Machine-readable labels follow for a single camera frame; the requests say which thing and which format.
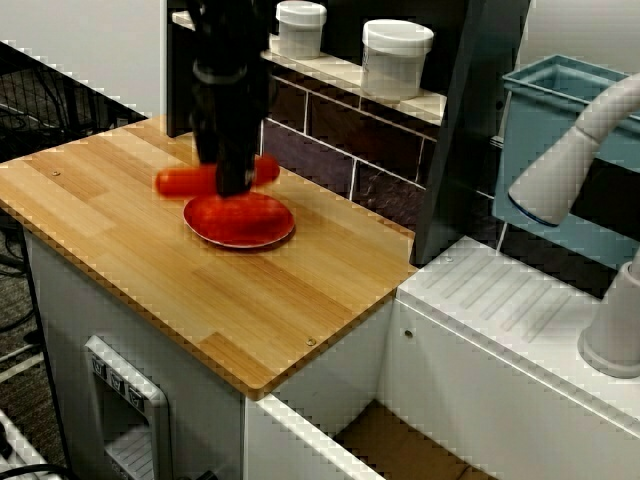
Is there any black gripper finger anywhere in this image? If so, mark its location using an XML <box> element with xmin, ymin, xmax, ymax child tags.
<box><xmin>213</xmin><ymin>149</ymin><xmax>258</xmax><ymax>199</ymax></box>

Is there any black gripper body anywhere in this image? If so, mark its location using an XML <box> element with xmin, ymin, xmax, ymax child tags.
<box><xmin>188</xmin><ymin>64</ymin><xmax>279</xmax><ymax>169</ymax></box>

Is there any red toy sausage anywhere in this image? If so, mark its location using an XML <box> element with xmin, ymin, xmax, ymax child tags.
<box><xmin>154</xmin><ymin>154</ymin><xmax>282</xmax><ymax>198</ymax></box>

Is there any red round plate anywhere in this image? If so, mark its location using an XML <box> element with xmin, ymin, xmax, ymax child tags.
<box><xmin>182</xmin><ymin>191</ymin><xmax>297</xmax><ymax>252</ymax></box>

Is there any dark kitchen side panel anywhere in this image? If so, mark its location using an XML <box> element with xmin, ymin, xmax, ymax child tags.
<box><xmin>408</xmin><ymin>0</ymin><xmax>532</xmax><ymax>267</ymax></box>
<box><xmin>166</xmin><ymin>0</ymin><xmax>202</xmax><ymax>140</ymax></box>

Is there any white plastic jar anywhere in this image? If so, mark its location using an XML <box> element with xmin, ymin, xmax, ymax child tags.
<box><xmin>360</xmin><ymin>19</ymin><xmax>436</xmax><ymax>102</ymax></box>
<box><xmin>275</xmin><ymin>0</ymin><xmax>328</xmax><ymax>61</ymax></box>

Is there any dark tiled backsplash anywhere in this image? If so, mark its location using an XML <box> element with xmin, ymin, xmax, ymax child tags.
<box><xmin>258</xmin><ymin>73</ymin><xmax>442</xmax><ymax>232</ymax></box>

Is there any white kitchen shelf ledge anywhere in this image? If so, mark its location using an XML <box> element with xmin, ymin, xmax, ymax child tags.
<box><xmin>171</xmin><ymin>8</ymin><xmax>447</xmax><ymax>127</ymax></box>

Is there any white toy sink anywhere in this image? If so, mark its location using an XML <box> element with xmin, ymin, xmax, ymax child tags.
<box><xmin>243</xmin><ymin>233</ymin><xmax>640</xmax><ymax>480</ymax></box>

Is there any teal plastic bin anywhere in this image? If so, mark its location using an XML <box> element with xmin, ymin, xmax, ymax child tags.
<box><xmin>491</xmin><ymin>54</ymin><xmax>640</xmax><ymax>274</ymax></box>

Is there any brown cardboard sheet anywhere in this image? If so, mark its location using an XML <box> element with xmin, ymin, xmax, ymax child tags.
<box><xmin>331</xmin><ymin>401</ymin><xmax>502</xmax><ymax>480</ymax></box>

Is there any white toy faucet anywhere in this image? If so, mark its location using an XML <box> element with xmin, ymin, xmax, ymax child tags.
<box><xmin>506</xmin><ymin>71</ymin><xmax>640</xmax><ymax>380</ymax></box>

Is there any black wire mesh rack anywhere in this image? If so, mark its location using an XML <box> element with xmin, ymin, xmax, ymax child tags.
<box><xmin>0</xmin><ymin>41</ymin><xmax>152</xmax><ymax>167</ymax></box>

